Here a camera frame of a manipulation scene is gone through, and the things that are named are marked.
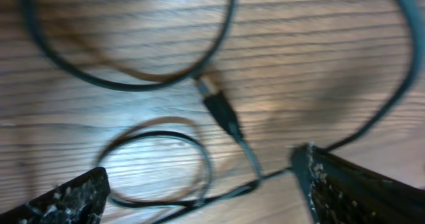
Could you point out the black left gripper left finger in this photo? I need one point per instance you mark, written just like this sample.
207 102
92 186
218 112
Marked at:
81 200

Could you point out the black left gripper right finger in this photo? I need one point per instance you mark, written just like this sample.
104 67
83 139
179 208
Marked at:
338 191

